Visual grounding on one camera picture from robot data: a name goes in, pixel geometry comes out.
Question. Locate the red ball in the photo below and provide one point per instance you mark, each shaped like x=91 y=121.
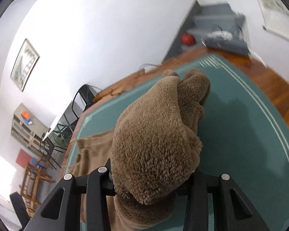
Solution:
x=188 y=39

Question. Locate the green table mat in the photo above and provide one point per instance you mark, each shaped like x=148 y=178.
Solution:
x=244 y=135

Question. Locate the grey staircase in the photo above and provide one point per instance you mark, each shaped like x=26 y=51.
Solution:
x=202 y=20

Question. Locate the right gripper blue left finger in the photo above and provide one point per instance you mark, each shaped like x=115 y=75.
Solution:
x=61 y=210

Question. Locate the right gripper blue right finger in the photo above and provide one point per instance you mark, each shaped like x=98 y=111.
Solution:
x=232 y=210

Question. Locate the brown fleece sweater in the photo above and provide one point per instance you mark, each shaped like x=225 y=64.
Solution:
x=153 y=149

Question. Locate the white power strip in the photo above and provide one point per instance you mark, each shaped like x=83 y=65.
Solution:
x=226 y=35

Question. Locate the glass side table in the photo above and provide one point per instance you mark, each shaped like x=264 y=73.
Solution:
x=63 y=126

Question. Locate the red board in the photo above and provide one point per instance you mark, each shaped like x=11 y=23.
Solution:
x=23 y=158

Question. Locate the black metal chair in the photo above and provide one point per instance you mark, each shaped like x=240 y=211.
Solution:
x=87 y=94
x=46 y=148

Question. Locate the beige glass cabinet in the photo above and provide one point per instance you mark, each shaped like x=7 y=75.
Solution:
x=29 y=135

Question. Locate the framed landscape picture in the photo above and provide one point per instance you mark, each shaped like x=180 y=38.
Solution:
x=25 y=62

